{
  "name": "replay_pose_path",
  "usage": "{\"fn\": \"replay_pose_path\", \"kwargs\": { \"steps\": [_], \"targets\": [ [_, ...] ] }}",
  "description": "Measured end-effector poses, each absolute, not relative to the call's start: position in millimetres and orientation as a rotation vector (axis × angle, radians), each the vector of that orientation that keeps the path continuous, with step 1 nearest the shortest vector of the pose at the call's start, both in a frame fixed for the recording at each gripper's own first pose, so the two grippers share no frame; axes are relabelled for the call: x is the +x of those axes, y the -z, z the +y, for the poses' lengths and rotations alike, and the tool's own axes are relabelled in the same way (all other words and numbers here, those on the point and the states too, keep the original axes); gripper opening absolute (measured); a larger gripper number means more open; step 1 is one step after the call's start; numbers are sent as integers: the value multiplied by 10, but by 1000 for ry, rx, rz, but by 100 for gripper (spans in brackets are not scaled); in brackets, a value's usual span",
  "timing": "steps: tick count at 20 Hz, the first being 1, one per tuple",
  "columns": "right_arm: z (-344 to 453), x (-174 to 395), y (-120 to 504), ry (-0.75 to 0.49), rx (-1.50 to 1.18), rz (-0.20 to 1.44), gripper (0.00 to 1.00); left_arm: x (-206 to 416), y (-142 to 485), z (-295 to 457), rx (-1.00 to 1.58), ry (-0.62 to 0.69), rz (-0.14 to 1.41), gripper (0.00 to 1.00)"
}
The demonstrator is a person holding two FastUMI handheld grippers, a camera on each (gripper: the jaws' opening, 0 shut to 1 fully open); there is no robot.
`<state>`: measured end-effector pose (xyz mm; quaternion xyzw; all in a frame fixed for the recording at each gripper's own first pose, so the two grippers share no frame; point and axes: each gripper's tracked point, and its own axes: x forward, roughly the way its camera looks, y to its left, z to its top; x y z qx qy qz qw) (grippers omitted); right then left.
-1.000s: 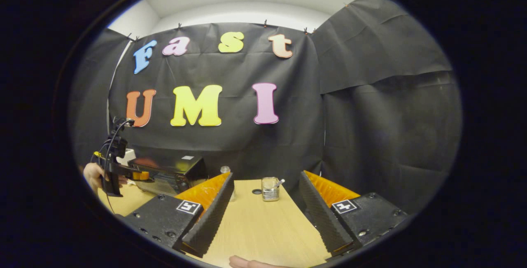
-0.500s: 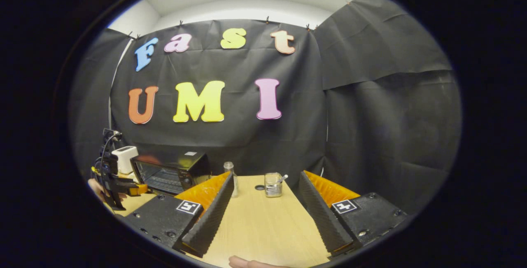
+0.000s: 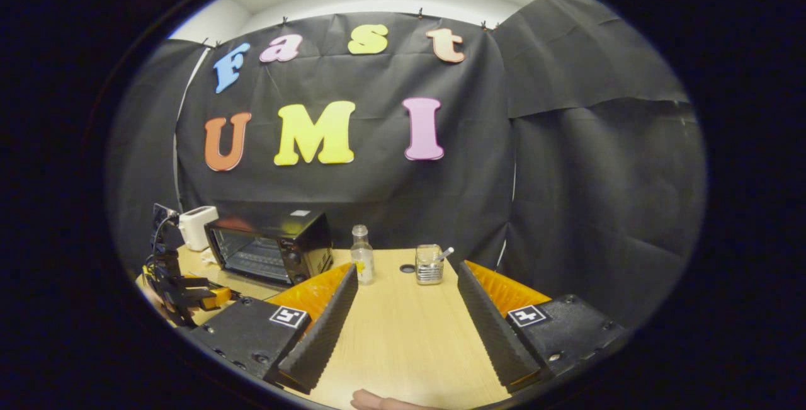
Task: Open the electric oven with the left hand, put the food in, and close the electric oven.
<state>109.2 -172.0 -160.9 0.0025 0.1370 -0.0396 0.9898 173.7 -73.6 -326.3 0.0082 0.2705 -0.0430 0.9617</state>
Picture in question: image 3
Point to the black electric oven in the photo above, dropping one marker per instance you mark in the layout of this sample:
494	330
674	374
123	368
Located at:
302	233

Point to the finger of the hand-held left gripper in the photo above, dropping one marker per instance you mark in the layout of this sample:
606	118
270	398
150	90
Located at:
217	298

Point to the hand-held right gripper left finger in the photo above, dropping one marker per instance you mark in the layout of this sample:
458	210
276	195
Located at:
324	334

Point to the white toaster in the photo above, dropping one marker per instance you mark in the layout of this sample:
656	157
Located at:
198	227

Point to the small spoon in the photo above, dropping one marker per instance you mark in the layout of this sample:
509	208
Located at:
446	252

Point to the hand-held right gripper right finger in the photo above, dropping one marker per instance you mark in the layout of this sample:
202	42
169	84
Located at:
491	334

